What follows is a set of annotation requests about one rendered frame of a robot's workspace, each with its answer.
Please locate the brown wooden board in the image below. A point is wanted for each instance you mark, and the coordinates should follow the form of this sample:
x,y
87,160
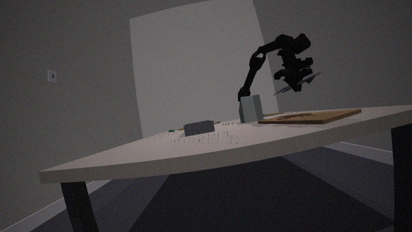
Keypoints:
x,y
311,118

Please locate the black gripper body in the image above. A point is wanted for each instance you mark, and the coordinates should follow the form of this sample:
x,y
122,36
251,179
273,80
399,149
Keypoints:
x,y
291,70

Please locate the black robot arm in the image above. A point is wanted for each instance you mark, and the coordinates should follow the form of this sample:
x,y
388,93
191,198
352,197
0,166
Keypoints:
x,y
289,46

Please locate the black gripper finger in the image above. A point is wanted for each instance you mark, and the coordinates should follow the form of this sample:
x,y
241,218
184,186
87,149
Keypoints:
x,y
298,79
291,81

